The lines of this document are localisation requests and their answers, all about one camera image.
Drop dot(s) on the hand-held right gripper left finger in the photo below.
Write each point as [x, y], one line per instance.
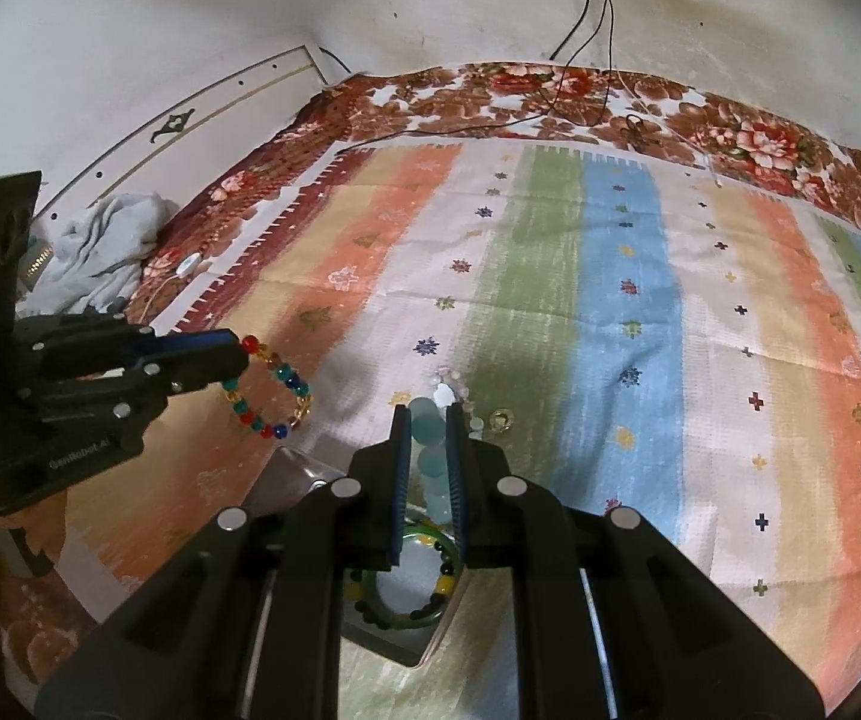
[400, 465]

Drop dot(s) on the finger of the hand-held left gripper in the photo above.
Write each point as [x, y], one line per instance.
[198, 360]
[100, 405]

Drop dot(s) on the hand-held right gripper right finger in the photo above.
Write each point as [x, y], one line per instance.
[456, 465]

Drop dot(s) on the silver metal tin box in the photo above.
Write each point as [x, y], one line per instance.
[291, 472]

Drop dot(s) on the green jade bangle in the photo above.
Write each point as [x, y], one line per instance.
[408, 619]

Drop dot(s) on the crumpled grey cloth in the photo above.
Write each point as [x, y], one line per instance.
[108, 247]

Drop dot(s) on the striped pastel blanket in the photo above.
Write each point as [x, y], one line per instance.
[625, 315]

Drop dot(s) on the white headboard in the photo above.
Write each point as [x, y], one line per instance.
[198, 105]

